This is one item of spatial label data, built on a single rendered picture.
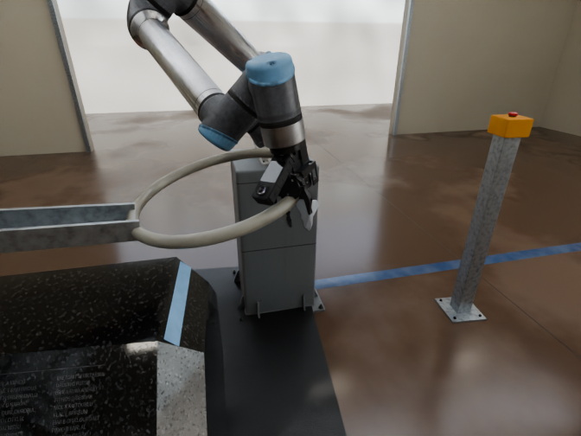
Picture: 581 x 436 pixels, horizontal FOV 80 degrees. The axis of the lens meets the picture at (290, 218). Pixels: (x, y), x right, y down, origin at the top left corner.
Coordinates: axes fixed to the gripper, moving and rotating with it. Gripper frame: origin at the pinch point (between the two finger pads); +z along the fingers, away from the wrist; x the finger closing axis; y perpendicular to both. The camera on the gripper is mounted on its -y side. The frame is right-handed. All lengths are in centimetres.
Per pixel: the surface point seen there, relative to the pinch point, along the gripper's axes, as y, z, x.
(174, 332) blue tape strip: -30.4, 11.8, 16.5
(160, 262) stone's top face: -15.3, 9.8, 38.8
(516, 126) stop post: 115, 17, -38
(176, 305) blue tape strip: -24.3, 11.8, 22.6
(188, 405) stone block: -38.3, 22.0, 8.7
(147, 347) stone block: -36.7, 9.1, 16.3
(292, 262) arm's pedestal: 56, 71, 52
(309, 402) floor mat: 5, 97, 18
